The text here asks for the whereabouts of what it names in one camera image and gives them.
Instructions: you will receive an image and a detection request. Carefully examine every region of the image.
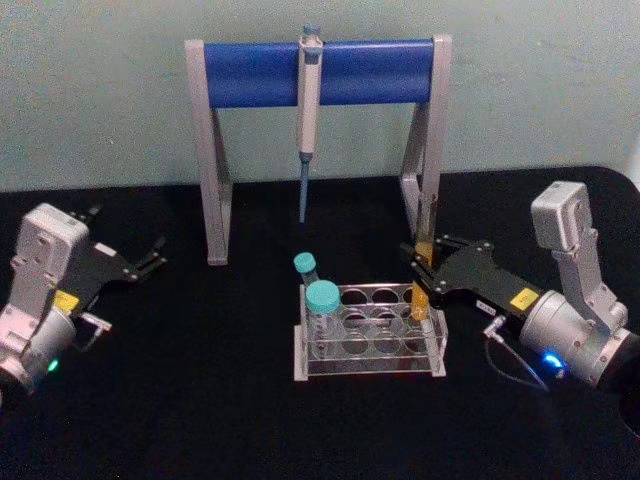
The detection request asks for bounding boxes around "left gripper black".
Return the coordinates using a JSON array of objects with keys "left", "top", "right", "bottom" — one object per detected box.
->
[{"left": 53, "top": 202, "right": 169, "bottom": 317}]

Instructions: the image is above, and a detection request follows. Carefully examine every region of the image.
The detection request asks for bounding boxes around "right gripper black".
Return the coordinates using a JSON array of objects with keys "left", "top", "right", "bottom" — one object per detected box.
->
[{"left": 398, "top": 232, "right": 542, "bottom": 322}]

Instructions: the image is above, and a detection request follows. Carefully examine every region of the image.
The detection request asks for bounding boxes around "amber plastic tube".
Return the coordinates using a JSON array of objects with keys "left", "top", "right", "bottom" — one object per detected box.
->
[{"left": 410, "top": 238, "right": 435, "bottom": 323}]

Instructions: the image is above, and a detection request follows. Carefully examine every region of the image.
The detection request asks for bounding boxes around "clear plastic tube rack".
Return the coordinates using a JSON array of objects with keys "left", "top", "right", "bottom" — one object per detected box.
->
[{"left": 292, "top": 281, "right": 448, "bottom": 384}]

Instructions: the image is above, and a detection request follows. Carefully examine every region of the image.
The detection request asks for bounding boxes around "large teal-capped clear tube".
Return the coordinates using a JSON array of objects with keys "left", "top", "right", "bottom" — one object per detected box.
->
[{"left": 305, "top": 279, "right": 343, "bottom": 354}]

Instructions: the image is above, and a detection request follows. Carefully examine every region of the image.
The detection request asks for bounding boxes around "small teal-capped clear tube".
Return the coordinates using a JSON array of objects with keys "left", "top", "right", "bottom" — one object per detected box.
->
[{"left": 292, "top": 251, "right": 329, "bottom": 291}]

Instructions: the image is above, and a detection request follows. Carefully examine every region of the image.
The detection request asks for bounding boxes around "black table cloth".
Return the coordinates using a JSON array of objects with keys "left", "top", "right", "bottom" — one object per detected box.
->
[{"left": 0, "top": 164, "right": 640, "bottom": 480}]

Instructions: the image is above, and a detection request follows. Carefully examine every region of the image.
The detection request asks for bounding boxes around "grey pipette with blue tip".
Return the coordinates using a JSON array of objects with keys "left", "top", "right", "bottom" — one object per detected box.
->
[{"left": 297, "top": 23, "right": 324, "bottom": 225}]

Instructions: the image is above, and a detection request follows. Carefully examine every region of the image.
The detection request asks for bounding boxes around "grey stand with blue bar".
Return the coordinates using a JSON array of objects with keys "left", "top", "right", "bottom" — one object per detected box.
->
[{"left": 183, "top": 33, "right": 454, "bottom": 267}]

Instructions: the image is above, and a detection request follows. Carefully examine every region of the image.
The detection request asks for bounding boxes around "right gripper thin dark cable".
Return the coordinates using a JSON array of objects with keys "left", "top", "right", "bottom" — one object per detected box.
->
[{"left": 482, "top": 315, "right": 552, "bottom": 393}]

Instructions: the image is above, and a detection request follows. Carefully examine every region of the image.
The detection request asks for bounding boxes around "gripper thin dark cable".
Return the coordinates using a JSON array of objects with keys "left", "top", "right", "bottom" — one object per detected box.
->
[
  {"left": 73, "top": 311, "right": 114, "bottom": 352},
  {"left": 482, "top": 315, "right": 552, "bottom": 393}
]

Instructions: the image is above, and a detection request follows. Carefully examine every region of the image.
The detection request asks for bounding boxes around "left gripper thin dark cable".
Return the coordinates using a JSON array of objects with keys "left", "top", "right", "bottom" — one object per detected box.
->
[{"left": 73, "top": 311, "right": 114, "bottom": 352}]

